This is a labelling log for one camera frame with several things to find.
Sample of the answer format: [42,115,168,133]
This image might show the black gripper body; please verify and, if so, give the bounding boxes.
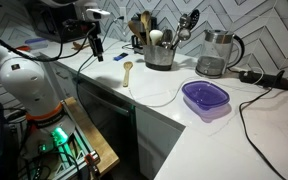
[88,35,103,57]

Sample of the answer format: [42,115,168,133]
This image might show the clear glass electric kettle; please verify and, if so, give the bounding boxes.
[195,29,245,78]

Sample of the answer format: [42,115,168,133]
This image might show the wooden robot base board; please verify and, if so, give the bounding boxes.
[64,97,120,177]

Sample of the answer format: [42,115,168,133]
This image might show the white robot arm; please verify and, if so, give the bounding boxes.
[0,0,110,132]

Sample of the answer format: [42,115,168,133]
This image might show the dark wooden tongs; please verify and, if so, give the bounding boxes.
[71,42,90,50]

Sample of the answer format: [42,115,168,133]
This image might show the blue snack bar wrapper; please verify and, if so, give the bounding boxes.
[113,53,128,61]

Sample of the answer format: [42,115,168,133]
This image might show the light wooden spoon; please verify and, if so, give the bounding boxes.
[123,61,133,87]

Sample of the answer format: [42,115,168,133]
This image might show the black coffee maker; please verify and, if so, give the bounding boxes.
[131,13,158,54]

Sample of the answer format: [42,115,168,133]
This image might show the black microwave oven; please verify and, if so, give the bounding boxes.
[24,0,101,43]

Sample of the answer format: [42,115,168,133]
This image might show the metal utensil holder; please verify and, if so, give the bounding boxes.
[143,45,175,71]

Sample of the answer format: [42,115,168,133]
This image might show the blue lidded plastic container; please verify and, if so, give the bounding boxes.
[25,38,48,50]

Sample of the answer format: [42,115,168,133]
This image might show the purple plastic food container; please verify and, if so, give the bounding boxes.
[181,80,231,123]

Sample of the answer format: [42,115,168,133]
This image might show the black power strip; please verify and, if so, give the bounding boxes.
[239,70,288,90]

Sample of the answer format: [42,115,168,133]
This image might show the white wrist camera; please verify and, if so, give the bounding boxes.
[86,8,110,21]

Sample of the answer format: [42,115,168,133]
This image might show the white wall outlet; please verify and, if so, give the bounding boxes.
[119,7,128,23]

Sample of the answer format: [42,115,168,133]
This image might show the white charging cable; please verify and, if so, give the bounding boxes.
[127,66,266,108]

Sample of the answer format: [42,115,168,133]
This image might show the black power cable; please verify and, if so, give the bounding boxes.
[238,88,287,180]

